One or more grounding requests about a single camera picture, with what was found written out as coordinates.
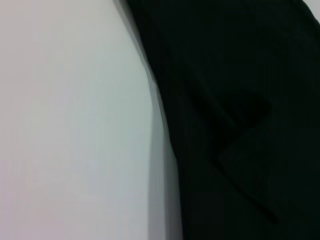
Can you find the black shirt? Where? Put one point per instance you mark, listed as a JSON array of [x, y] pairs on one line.
[[237, 75]]

